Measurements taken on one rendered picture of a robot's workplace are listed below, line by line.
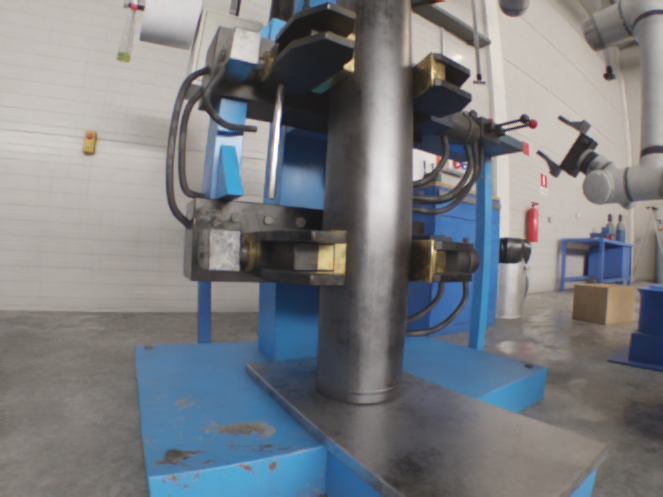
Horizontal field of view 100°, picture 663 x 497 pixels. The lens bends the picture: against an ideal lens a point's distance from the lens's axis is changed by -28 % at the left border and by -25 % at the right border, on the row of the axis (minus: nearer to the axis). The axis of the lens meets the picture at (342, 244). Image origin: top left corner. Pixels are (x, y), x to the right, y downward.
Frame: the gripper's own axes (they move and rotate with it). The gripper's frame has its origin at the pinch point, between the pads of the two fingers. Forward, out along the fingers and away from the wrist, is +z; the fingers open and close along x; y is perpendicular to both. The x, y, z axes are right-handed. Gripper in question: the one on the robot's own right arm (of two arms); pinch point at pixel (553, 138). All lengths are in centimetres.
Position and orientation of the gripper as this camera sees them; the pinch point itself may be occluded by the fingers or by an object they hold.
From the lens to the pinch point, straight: 127.2
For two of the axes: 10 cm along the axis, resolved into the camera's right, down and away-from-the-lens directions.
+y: -8.4, -0.5, -5.4
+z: -3.8, -6.5, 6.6
